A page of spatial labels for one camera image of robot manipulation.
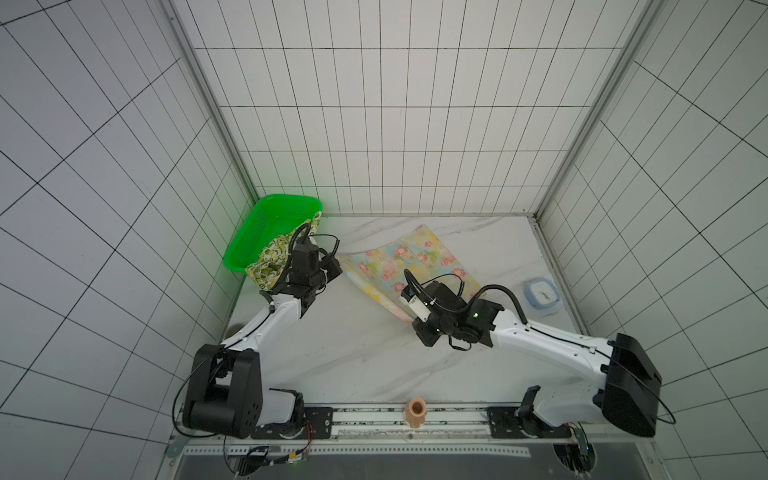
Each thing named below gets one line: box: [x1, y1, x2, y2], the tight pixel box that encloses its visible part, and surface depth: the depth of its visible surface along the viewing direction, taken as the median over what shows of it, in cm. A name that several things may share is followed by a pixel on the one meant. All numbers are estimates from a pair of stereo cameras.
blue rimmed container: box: [524, 277, 563, 316], surface depth 96 cm
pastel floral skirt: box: [337, 225, 486, 322], surface depth 106 cm
